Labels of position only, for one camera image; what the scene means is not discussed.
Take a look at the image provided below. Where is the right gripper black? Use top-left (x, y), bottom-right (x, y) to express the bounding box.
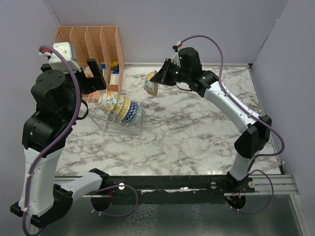
top-left (150, 59), bottom-right (190, 87)

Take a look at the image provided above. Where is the white card box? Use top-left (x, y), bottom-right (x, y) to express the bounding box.
top-left (110, 74), bottom-right (120, 85)

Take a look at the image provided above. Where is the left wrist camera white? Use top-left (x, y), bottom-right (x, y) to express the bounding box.
top-left (39, 42), bottom-right (82, 74)

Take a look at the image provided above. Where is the yellow teal patterned bowl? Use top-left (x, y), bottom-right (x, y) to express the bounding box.
top-left (116, 98), bottom-right (131, 120)

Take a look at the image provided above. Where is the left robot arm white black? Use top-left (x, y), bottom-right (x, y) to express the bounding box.
top-left (10, 59), bottom-right (109, 229)

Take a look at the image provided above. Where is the orange plastic file organizer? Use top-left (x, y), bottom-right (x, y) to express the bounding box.
top-left (55, 26), bottom-right (125, 93)

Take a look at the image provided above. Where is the white orange leaf bowl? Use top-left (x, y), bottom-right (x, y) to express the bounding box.
top-left (111, 95), bottom-right (125, 116)

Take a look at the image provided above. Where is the red and blue patterned bowl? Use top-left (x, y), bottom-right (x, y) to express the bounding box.
top-left (123, 101), bottom-right (138, 123)

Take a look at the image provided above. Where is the blue yellow floral bowl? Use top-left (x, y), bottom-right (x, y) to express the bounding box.
top-left (143, 70), bottom-right (158, 96)

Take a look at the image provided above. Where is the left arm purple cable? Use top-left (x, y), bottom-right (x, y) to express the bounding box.
top-left (22, 44), bottom-right (138, 236)

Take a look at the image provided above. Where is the yellow black eraser block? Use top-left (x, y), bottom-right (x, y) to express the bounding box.
top-left (110, 61), bottom-right (119, 71)

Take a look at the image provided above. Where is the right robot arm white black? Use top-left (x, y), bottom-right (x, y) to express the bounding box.
top-left (150, 47), bottom-right (272, 192)

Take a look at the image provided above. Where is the white wire dish rack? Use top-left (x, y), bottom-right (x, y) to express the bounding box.
top-left (83, 90), bottom-right (145, 134)

